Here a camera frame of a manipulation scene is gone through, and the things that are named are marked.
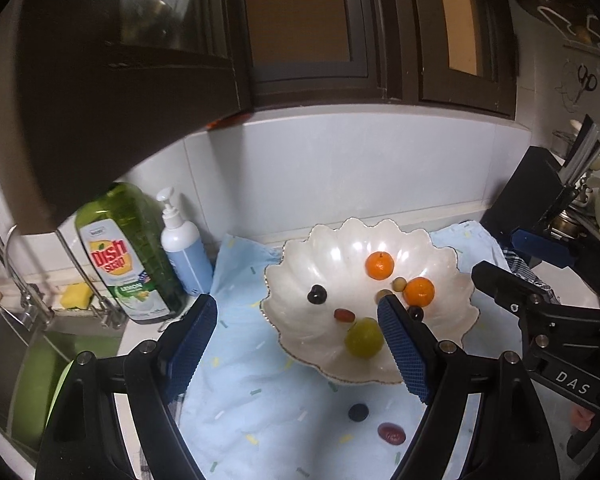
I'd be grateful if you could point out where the dark plum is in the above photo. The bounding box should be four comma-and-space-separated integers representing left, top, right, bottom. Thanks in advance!
306, 284, 327, 304

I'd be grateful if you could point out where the red cherry tomato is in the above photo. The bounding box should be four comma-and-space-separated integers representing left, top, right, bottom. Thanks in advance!
334, 309, 355, 323

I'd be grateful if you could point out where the green plastic basin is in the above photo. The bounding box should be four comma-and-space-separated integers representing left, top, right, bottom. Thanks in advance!
9, 332, 76, 462

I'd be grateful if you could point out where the stainless steel sink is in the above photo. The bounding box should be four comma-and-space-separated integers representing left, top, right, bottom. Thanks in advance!
0, 313, 124, 463

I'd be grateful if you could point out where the blue pump soap bottle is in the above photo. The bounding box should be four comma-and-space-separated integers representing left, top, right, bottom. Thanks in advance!
156, 188, 213, 297

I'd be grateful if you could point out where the orange tangerine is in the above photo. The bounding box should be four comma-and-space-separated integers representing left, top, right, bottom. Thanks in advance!
402, 276, 436, 308
365, 252, 394, 281

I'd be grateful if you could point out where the checkered plaid cloth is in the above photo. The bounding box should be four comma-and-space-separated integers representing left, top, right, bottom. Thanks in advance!
502, 247, 559, 304

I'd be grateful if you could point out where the dark red date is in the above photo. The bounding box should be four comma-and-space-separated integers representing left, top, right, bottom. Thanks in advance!
377, 422, 406, 446

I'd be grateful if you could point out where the small chrome faucet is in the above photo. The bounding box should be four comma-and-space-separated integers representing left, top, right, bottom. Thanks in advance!
55, 229, 126, 330

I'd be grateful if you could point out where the person's hand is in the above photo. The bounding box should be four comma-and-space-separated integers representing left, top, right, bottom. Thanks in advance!
570, 405, 595, 432

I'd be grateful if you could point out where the tall chrome faucet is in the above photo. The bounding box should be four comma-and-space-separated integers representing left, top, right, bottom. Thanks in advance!
3, 223, 54, 330

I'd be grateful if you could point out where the wall cutting board rack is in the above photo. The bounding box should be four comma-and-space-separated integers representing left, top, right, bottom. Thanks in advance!
499, 0, 600, 61

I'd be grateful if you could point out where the dark grape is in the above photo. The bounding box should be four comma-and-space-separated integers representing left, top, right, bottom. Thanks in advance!
407, 306, 424, 322

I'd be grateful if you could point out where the green dish soap bottle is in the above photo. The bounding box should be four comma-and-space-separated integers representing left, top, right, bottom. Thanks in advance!
74, 182, 187, 324

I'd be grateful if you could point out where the white scalloped ceramic bowl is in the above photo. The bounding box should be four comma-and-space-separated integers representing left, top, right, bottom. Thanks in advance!
260, 218, 479, 385

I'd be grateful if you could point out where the small dark blueberry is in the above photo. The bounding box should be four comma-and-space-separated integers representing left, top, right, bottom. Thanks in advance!
348, 403, 370, 422

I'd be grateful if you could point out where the yellow sponge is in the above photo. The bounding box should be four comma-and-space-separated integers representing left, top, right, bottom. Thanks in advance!
59, 282, 94, 310

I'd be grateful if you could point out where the light blue patterned cloth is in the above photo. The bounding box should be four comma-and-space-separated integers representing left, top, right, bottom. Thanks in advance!
180, 221, 520, 479

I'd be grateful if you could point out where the small olive green fruit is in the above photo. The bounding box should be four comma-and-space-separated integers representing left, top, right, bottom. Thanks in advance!
391, 278, 406, 292

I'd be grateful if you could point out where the green apple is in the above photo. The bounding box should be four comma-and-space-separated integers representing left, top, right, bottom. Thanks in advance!
344, 318, 385, 360

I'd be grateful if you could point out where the black knife block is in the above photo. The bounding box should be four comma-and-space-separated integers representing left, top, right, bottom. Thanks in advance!
480, 146, 577, 244

